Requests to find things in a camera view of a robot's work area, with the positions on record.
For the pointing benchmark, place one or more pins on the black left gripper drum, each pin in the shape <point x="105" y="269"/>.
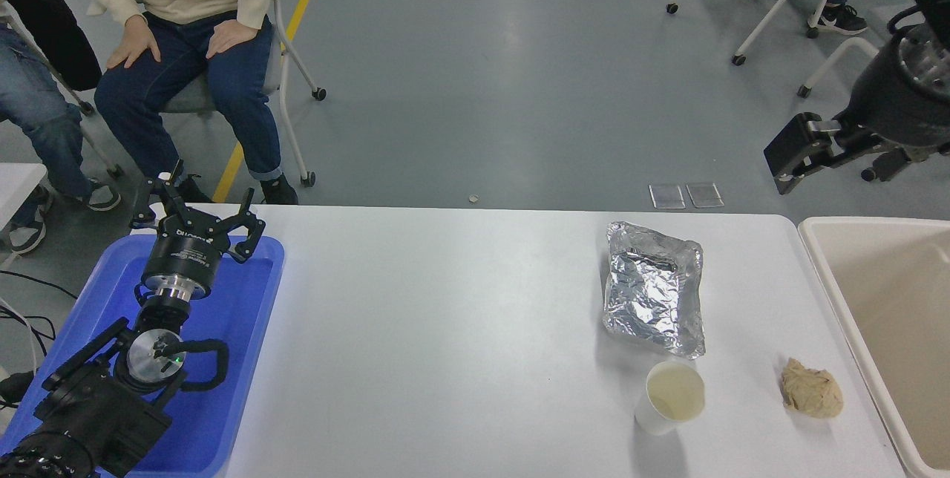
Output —
<point x="182" y="255"/>

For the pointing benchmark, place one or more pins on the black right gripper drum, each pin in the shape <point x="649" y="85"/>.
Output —
<point x="902" y="107"/>

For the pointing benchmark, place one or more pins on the white paper cup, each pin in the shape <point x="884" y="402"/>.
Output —
<point x="675" y="389"/>

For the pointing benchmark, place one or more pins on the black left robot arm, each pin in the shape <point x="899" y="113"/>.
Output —
<point x="96" y="411"/>

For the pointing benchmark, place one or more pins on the person's right hand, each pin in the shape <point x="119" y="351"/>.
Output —
<point x="135" y="40"/>

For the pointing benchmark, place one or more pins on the person's left hand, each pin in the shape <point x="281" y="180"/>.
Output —
<point x="231" y="36"/>

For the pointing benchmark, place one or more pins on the chair with thin white legs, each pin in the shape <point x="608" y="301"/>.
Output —
<point x="115" y="171"/>

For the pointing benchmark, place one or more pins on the blue plastic tray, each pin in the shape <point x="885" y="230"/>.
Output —
<point x="237" y="329"/>

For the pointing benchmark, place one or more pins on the clear floor plate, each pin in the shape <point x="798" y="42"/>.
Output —
<point x="666" y="196"/>
<point x="704" y="194"/>

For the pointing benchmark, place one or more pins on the large pale bin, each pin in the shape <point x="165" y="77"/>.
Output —
<point x="898" y="300"/>

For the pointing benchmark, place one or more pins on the white side table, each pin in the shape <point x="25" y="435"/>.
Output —
<point x="15" y="188"/>

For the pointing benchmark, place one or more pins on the person in black jacket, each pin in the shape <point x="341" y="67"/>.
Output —
<point x="30" y="99"/>

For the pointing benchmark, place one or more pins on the crumpled silver foil tray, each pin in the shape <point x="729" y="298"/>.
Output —
<point x="653" y="300"/>

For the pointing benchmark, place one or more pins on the black floor object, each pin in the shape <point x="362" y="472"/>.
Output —
<point x="15" y="387"/>

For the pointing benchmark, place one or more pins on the crumpled tan paper ball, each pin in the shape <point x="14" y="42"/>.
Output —
<point x="811" y="390"/>

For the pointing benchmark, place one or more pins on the grey swivel chair white frame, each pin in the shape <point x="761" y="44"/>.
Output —
<point x="185" y="101"/>

